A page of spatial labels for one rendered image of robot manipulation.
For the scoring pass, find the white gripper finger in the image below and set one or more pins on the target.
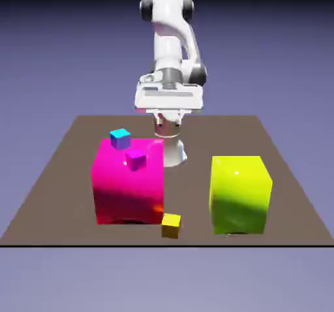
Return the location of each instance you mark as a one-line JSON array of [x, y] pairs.
[[159, 120], [179, 120]]

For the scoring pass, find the large pink box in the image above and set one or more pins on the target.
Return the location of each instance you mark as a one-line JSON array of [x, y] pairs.
[[127, 184]]

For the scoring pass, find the small cyan cube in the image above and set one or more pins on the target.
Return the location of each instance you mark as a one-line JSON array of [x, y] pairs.
[[120, 139]]

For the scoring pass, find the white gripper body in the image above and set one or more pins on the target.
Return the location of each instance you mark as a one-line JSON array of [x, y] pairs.
[[168, 100]]

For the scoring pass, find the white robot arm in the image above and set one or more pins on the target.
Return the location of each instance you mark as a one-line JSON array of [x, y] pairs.
[[167, 30]]

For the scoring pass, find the small magenta cube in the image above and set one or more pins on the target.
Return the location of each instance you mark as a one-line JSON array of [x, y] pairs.
[[135, 159]]

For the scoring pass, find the large yellow-green box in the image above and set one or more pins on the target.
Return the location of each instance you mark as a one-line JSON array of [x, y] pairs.
[[238, 194]]

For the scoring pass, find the small yellow cube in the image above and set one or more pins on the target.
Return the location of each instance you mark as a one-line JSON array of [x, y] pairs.
[[171, 225]]

